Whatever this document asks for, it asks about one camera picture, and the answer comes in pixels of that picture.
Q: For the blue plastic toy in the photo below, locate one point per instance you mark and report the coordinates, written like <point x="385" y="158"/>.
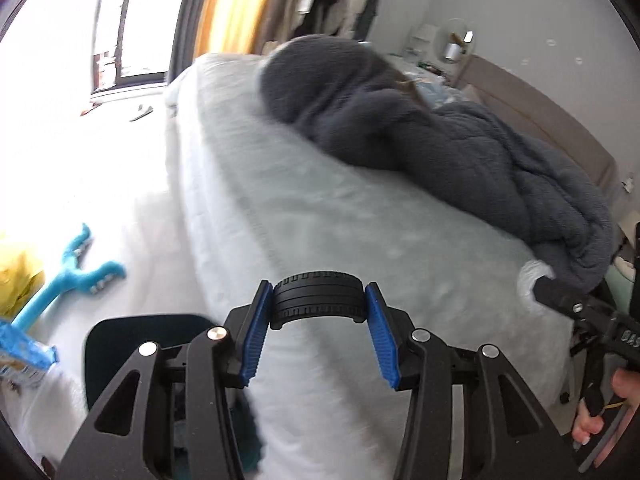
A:
<point x="65" y="280"/>

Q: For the white desk organizer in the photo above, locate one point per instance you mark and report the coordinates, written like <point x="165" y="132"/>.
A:
<point x="425" y="40"/>

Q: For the blue snack packet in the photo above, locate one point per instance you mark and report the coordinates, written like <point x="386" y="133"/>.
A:
<point x="22" y="355"/>

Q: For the round mirror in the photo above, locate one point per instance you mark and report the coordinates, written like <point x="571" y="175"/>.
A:
<point x="456" y="40"/>

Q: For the dark grey curtain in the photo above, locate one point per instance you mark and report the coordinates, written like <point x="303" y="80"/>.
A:
<point x="187" y="15"/>

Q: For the person's right hand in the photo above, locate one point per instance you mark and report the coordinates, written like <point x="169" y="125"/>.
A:
<point x="587" y="427"/>

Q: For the beige headboard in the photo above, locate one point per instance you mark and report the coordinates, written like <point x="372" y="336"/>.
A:
<point x="540" y="115"/>

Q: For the black toy tyre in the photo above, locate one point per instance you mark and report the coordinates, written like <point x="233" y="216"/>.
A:
<point x="317" y="297"/>

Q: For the light blue cloth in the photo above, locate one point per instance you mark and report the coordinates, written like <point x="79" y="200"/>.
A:
<point x="432" y="92"/>

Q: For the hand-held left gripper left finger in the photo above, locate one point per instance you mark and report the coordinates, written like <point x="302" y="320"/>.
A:
<point x="252" y="340"/>

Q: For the brown cloth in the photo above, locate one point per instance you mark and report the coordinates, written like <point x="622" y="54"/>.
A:
<point x="402" y="80"/>

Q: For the orange curtain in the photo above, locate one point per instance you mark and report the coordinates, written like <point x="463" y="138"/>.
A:
<point x="235" y="5"/>

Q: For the grey fleece blanket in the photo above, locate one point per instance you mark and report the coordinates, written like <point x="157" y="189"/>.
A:
<point x="425" y="150"/>

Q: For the dark window frame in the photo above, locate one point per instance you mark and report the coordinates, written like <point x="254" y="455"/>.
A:
<point x="130" y="75"/>

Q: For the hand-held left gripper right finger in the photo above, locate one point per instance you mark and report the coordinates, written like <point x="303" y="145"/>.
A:
<point x="382" y="340"/>

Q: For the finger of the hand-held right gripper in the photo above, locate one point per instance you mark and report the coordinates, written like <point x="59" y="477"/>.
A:
<point x="565" y="300"/>

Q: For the small dark windowsill object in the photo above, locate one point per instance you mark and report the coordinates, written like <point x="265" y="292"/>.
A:
<point x="142" y="112"/>

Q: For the white fluffy bed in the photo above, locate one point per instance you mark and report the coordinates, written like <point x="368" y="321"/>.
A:
<point x="310" y="220"/>

